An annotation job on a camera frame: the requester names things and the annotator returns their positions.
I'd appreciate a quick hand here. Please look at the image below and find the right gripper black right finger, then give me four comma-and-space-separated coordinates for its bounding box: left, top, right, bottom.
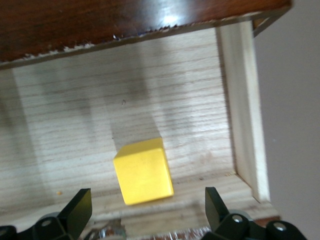
199, 186, 309, 240

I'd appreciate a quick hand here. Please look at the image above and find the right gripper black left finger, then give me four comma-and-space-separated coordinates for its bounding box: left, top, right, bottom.
0, 187, 94, 240

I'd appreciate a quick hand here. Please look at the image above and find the yellow wooden block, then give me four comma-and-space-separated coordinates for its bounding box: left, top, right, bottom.
112, 136, 175, 207

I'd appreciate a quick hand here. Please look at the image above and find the dark red wooden cabinet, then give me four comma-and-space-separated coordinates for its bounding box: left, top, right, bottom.
0, 0, 293, 71

